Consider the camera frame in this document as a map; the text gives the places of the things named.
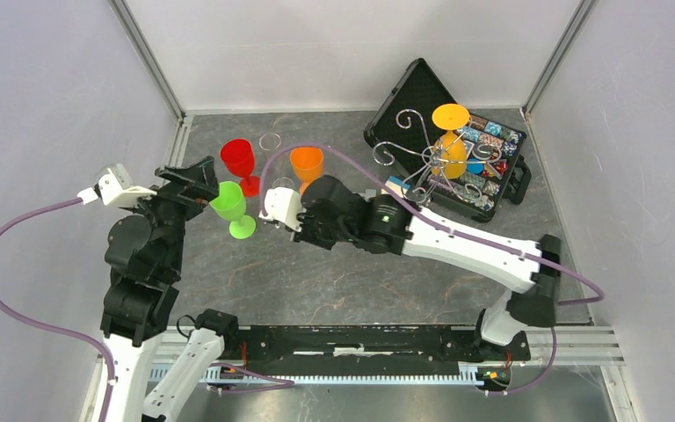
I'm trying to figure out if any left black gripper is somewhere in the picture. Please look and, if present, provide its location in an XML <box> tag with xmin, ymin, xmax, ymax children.
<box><xmin>121</xmin><ymin>154</ymin><xmax>220</xmax><ymax>274</ymax></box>

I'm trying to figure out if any green wine glass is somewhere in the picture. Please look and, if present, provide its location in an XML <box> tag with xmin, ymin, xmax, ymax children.
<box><xmin>209</xmin><ymin>181</ymin><xmax>257</xmax><ymax>240</ymax></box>

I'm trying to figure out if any red wine glass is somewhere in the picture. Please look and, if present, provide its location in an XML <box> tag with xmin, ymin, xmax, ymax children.
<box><xmin>220</xmin><ymin>138</ymin><xmax>260</xmax><ymax>197</ymax></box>

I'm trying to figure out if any clear wine glass front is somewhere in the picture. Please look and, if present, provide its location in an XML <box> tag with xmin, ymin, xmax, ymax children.
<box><xmin>258</xmin><ymin>133</ymin><xmax>282</xmax><ymax>152</ymax></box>

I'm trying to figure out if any clear wine glass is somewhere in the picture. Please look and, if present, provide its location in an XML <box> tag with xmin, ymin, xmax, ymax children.
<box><xmin>258</xmin><ymin>133</ymin><xmax>282</xmax><ymax>152</ymax></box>
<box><xmin>272</xmin><ymin>177</ymin><xmax>296</xmax><ymax>190</ymax></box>

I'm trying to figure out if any orange wine glass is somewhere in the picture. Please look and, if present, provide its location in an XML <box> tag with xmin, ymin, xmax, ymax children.
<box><xmin>289</xmin><ymin>147</ymin><xmax>324</xmax><ymax>194</ymax></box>

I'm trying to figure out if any yellow wine glass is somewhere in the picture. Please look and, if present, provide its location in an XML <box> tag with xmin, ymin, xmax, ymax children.
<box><xmin>432</xmin><ymin>103</ymin><xmax>470</xmax><ymax>179</ymax></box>

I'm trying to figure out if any clear wine glass back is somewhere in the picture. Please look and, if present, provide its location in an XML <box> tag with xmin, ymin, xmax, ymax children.
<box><xmin>272</xmin><ymin>177</ymin><xmax>296</xmax><ymax>190</ymax></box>

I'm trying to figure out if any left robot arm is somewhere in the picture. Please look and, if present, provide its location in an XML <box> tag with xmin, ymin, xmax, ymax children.
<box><xmin>94</xmin><ymin>156</ymin><xmax>241</xmax><ymax>421</ymax></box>

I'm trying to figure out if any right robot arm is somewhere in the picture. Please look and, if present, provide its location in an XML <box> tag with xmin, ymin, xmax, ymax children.
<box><xmin>287</xmin><ymin>176</ymin><xmax>562</xmax><ymax>359</ymax></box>

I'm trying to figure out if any chrome wine glass rack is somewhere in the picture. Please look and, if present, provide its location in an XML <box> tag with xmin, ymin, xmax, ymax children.
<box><xmin>372</xmin><ymin>108</ymin><xmax>503</xmax><ymax>208</ymax></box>

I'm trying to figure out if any grey metal tool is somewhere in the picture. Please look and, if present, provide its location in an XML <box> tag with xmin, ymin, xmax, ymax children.
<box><xmin>359</xmin><ymin>189</ymin><xmax>377</xmax><ymax>200</ymax></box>

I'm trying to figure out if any white blue block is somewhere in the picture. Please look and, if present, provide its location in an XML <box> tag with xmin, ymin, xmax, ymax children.
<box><xmin>385</xmin><ymin>176</ymin><xmax>410</xmax><ymax>190</ymax></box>

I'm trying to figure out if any black open case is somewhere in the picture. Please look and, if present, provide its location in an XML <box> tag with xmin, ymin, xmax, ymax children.
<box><xmin>363</xmin><ymin>58</ymin><xmax>532</xmax><ymax>222</ymax></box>

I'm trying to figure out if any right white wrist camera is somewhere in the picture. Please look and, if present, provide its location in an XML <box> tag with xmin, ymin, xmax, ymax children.
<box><xmin>259</xmin><ymin>187</ymin><xmax>304</xmax><ymax>232</ymax></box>

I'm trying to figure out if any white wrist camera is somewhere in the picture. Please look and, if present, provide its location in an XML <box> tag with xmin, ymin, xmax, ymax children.
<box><xmin>259</xmin><ymin>187</ymin><xmax>304</xmax><ymax>232</ymax></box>
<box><xmin>76</xmin><ymin>163</ymin><xmax>156</xmax><ymax>208</ymax></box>

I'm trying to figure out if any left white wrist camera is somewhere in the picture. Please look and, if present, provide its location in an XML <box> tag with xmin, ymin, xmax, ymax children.
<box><xmin>76</xmin><ymin>163</ymin><xmax>156</xmax><ymax>208</ymax></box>

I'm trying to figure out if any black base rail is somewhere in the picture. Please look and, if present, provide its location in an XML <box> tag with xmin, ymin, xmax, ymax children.
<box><xmin>150</xmin><ymin>323</ymin><xmax>624</xmax><ymax>389</ymax></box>

